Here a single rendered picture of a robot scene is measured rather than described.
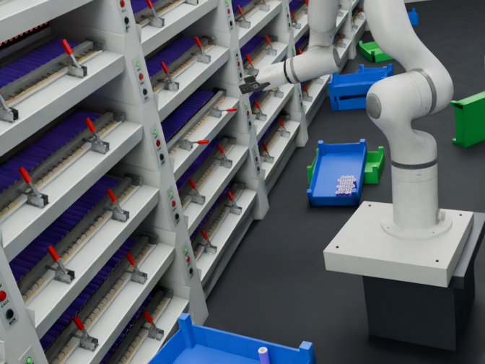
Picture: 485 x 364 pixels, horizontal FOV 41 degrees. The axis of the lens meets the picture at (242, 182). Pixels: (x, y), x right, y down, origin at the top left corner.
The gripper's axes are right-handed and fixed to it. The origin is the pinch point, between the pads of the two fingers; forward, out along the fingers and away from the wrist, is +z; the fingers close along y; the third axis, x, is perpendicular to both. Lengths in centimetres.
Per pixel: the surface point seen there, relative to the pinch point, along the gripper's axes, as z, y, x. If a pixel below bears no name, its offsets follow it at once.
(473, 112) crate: -54, -79, 71
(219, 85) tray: 19.8, -18.5, 4.0
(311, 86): 28, -128, 59
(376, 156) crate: -12, -61, 72
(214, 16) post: 11.0, -21.7, -19.7
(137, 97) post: 8, 48, -23
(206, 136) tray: 13.9, 15.3, 7.3
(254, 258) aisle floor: 20, 15, 59
